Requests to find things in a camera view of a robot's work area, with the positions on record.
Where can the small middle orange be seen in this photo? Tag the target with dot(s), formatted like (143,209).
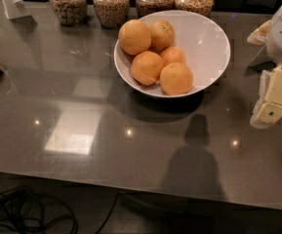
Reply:
(173,54)

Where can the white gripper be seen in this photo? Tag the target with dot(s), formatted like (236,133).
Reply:
(268,109)

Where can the white angled stand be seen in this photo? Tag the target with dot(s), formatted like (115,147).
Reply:
(15,9)

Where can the white ceramic bowl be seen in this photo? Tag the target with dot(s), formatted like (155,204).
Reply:
(204,42)

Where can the glass jar far left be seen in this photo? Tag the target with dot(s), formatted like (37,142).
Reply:
(70,12)

